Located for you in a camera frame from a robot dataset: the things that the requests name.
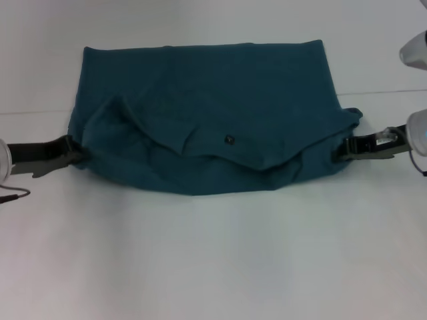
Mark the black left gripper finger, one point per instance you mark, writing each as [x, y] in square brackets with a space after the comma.
[74, 150]

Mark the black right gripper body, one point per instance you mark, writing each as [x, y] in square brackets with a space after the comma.
[380, 146]

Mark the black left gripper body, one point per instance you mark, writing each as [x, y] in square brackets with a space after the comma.
[36, 156]

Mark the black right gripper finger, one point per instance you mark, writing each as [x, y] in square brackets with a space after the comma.
[342, 151]

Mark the teal t-shirt with FREE print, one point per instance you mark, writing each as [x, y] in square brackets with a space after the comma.
[213, 116]

